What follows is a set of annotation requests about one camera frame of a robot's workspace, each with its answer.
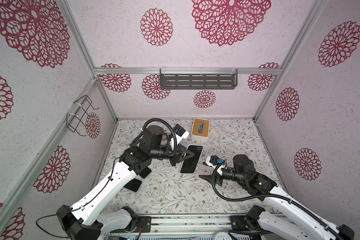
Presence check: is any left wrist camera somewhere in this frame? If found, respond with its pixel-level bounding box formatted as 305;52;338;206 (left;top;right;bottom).
173;124;190;142

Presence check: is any white wooden-top tissue box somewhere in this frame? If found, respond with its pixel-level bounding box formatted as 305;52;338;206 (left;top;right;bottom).
191;118;210;139

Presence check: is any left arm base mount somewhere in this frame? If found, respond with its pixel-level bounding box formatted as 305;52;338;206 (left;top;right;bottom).
122;207;152;233

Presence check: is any round white gauge dial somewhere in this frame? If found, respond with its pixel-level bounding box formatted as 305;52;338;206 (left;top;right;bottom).
212;231;232;240

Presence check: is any black phone on table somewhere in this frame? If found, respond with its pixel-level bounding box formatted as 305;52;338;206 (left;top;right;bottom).
124;179;142;193
139;167;152;179

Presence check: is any black wire wall basket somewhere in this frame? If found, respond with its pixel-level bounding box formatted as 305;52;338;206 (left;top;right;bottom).
66;95;100;139

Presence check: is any grey slotted wall shelf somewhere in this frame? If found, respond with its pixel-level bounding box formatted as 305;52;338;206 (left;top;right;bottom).
159;69;238;90

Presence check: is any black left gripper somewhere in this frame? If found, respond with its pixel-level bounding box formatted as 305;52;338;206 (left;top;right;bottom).
150;143;195;167

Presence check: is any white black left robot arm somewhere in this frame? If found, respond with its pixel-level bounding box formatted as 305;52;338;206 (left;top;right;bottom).
57;119;194;240

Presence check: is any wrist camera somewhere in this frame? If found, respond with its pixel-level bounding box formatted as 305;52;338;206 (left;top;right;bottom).
173;124;190;142
205;155;226;168

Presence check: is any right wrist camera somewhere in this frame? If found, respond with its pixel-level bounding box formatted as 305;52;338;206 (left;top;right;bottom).
205;155;226;168

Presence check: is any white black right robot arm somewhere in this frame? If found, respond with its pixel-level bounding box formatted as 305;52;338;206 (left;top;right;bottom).
200;155;355;240

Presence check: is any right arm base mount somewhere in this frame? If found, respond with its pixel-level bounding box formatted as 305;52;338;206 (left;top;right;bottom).
230;205;266;233

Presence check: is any black corrugated left cable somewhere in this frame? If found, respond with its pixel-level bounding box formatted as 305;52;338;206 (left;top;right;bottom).
130;117;178;157

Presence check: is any aluminium front rail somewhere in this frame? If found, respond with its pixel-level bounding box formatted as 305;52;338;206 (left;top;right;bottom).
101;213;289;238

